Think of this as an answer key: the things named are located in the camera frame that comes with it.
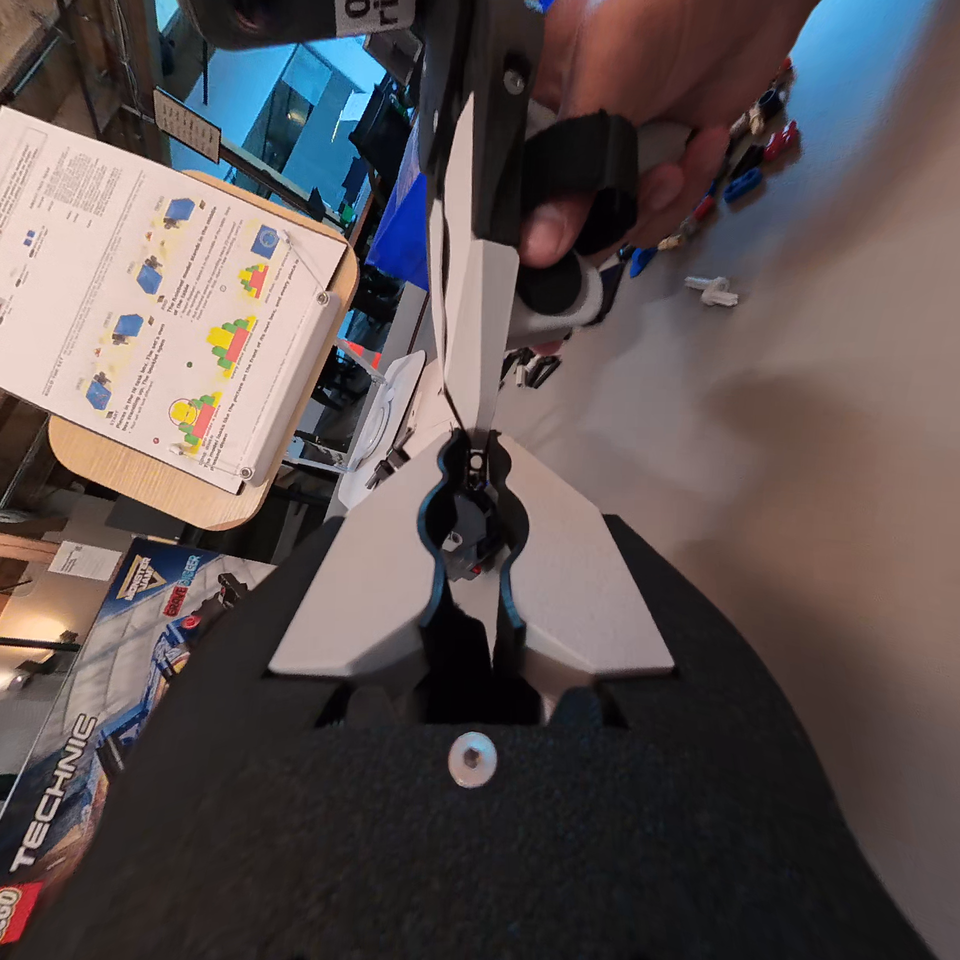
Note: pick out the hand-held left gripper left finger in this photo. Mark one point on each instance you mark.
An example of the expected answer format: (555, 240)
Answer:
(360, 600)

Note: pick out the pile of small lego pieces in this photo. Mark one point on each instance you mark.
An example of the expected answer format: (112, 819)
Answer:
(742, 184)

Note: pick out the partly built lego model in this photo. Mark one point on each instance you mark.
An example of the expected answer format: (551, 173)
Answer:
(472, 536)

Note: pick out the lego set box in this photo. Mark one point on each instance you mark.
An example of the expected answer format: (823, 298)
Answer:
(75, 750)

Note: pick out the printed instruction sheet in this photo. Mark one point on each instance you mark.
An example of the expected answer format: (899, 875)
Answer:
(112, 262)

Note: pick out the person's right hand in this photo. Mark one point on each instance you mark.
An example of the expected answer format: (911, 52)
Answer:
(660, 60)

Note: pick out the white lego connector piece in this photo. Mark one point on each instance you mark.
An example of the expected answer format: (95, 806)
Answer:
(712, 289)

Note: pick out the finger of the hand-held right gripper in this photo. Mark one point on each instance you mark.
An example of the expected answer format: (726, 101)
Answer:
(437, 285)
(484, 322)

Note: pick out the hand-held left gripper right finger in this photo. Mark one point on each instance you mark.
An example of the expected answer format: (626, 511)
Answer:
(585, 600)

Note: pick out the wooden document board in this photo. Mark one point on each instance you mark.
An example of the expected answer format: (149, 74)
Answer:
(187, 502)

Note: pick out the black lego frame piece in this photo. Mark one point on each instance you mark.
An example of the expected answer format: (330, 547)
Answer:
(536, 369)

